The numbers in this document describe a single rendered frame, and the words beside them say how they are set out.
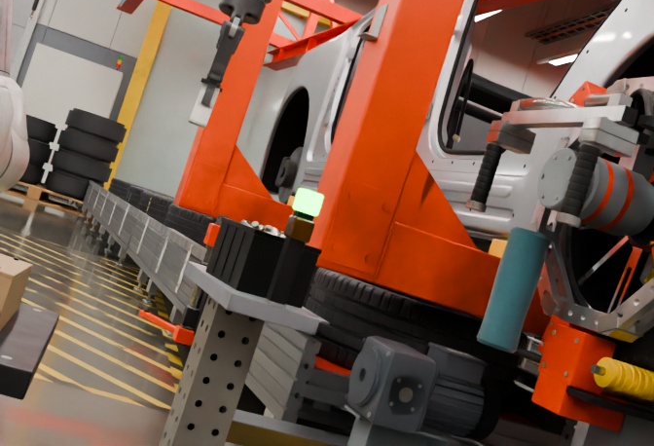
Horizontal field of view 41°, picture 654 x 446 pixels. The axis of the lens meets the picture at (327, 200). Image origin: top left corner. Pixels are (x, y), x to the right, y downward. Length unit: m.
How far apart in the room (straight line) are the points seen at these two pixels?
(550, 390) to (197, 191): 2.39
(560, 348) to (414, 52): 0.78
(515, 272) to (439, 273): 0.35
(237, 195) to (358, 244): 1.94
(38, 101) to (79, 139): 2.86
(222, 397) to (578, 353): 0.71
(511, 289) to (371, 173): 0.45
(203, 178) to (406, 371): 2.16
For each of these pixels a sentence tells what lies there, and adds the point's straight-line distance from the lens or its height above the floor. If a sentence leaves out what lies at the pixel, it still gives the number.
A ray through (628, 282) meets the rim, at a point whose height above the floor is 0.70.
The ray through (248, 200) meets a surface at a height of 0.64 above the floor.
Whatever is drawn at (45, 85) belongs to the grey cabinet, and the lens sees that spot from 12.69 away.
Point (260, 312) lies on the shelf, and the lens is 1.53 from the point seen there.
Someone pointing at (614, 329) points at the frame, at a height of 0.59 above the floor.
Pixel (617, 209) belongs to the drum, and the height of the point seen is 0.82.
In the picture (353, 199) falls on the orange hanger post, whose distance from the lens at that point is 2.07.
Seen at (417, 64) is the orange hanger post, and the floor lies 1.06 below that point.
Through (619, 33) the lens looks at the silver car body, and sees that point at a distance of 2.34.
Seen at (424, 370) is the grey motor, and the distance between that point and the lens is 1.99.
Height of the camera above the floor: 0.59
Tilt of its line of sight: 2 degrees up
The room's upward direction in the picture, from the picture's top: 18 degrees clockwise
